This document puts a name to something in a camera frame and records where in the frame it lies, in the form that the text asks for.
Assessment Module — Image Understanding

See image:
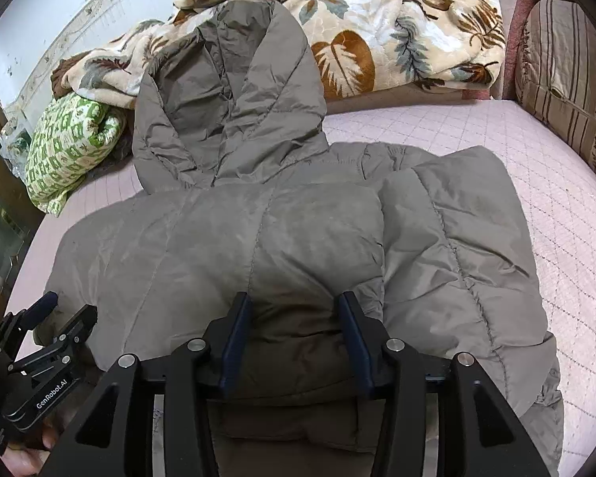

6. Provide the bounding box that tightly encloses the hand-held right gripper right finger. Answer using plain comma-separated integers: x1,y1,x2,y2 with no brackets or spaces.
339,291,552,477

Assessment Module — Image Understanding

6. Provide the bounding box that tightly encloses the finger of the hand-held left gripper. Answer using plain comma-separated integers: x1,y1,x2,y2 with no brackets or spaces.
34,305,99,359
0,293,59,357

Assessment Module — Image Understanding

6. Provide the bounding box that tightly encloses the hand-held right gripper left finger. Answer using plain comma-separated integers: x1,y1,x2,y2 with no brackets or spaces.
40,292,255,477

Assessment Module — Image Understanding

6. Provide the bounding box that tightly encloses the grey-brown hooded puffer jacket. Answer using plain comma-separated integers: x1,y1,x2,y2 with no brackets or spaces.
32,0,564,477

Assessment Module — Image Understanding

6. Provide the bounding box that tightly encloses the person's left hand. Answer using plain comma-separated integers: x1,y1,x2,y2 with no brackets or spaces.
4,420,74,477

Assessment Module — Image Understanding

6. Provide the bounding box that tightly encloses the wooden glass cabinet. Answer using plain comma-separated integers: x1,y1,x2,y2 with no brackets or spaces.
0,60,45,319

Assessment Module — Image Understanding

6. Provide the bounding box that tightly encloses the green and white patterned cloth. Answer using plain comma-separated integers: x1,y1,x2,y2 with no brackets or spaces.
24,94,127,217

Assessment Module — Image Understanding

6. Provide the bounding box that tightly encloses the white patterned bag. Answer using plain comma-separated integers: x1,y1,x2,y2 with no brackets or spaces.
0,107,33,167

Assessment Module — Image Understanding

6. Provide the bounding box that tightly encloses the pink quilted bed sheet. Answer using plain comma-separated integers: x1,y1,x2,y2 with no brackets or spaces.
5,94,596,477

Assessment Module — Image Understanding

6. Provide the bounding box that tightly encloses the leaf print fleece blanket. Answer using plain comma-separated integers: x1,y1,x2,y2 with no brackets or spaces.
51,0,506,110

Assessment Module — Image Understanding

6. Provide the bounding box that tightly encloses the brown striped cushion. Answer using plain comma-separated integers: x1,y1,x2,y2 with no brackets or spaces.
514,0,596,190

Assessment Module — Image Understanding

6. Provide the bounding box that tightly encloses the reddish upholstered bed frame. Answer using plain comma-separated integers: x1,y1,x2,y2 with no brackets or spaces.
457,0,542,103

